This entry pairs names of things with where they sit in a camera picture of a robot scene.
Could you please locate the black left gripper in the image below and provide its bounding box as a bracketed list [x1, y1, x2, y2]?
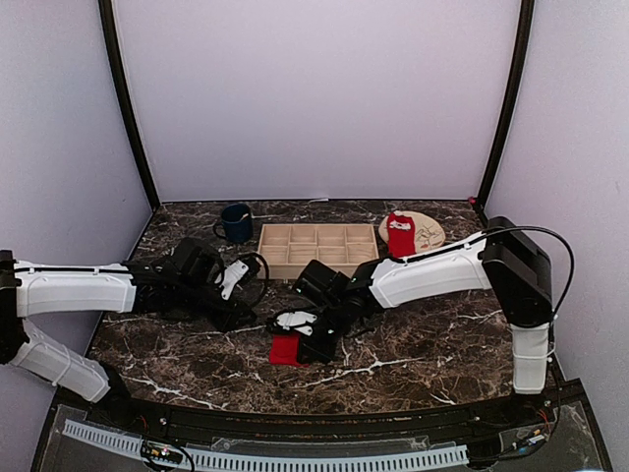
[175, 280, 257, 334]

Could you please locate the plain red sock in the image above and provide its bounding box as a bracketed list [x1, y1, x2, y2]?
[269, 332, 306, 367]

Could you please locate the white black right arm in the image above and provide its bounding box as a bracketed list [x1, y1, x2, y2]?
[276, 217, 563, 427]

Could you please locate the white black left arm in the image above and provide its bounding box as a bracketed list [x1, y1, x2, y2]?
[1, 237, 265, 429]

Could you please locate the wooden compartment tray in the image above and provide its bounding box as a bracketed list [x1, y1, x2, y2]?
[257, 223, 379, 280]

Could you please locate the dark blue mug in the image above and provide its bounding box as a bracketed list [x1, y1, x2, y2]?
[212, 203, 254, 244]

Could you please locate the red santa sock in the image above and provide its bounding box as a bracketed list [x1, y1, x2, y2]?
[386, 211, 416, 258]

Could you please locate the round beige decorated plate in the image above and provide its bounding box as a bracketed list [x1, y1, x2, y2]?
[378, 210, 446, 255]

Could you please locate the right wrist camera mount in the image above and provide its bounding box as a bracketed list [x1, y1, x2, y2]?
[266, 310, 318, 336]

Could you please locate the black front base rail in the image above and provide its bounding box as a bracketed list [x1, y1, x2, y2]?
[53, 381, 591, 446]

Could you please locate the white slotted cable duct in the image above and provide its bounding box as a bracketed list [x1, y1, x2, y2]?
[61, 420, 470, 471]

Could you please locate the black left corner post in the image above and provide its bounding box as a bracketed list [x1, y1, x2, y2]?
[97, 0, 161, 212]

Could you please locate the black corner post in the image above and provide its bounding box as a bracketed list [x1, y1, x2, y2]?
[97, 0, 161, 212]
[473, 0, 536, 215]

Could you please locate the black right corner post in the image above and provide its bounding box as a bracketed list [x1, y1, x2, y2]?
[473, 0, 536, 215]

